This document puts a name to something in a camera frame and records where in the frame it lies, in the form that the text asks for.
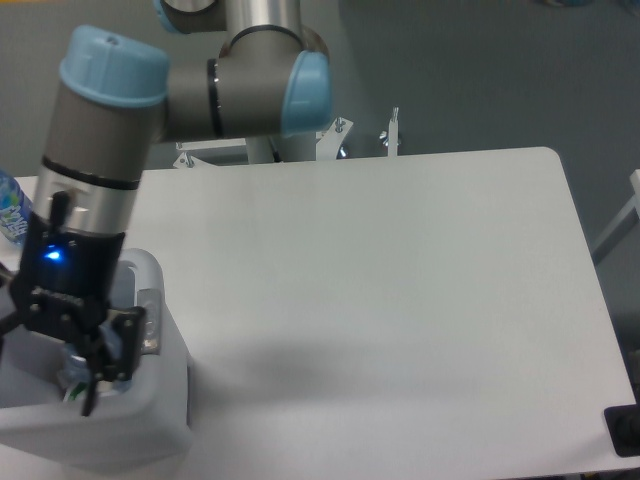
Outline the black device at table edge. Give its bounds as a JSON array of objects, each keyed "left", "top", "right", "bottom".
[{"left": 604, "top": 404, "right": 639, "bottom": 458}]

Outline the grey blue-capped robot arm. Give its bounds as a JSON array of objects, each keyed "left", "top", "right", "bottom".
[{"left": 1, "top": 1, "right": 332, "bottom": 416}]

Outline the blue labelled water bottle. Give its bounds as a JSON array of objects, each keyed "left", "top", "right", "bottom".
[{"left": 1, "top": 170, "right": 32, "bottom": 248}]

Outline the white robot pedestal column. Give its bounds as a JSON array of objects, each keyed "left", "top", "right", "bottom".
[{"left": 245, "top": 133, "right": 316, "bottom": 164}]

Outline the clear crushed plastic bottle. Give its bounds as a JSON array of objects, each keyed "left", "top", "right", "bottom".
[{"left": 57, "top": 324, "right": 133, "bottom": 397}]

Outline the green white trash in can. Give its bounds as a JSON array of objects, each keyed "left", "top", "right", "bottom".
[{"left": 63, "top": 381, "right": 89, "bottom": 402}]

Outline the white frame at right edge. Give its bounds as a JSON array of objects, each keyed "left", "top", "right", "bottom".
[{"left": 591, "top": 169, "right": 639, "bottom": 265}]

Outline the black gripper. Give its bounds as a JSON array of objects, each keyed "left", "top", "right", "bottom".
[{"left": 1, "top": 214, "right": 146, "bottom": 417}]

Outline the white plastic trash can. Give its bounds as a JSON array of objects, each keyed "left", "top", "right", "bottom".
[{"left": 1, "top": 248, "right": 193, "bottom": 469}]

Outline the white metal base bracket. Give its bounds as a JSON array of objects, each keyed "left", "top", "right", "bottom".
[{"left": 171, "top": 106, "right": 402, "bottom": 169}]

